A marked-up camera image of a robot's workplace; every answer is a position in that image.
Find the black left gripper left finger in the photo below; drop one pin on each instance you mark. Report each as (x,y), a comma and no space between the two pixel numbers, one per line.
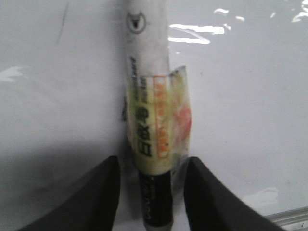
(92,208)

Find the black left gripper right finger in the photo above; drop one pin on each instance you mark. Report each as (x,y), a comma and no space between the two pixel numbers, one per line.
(211,206)

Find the taped black whiteboard marker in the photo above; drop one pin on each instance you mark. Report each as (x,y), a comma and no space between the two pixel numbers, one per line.
(158,109)

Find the white whiteboard with frame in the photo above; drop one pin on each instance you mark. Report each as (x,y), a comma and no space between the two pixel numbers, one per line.
(62,69)

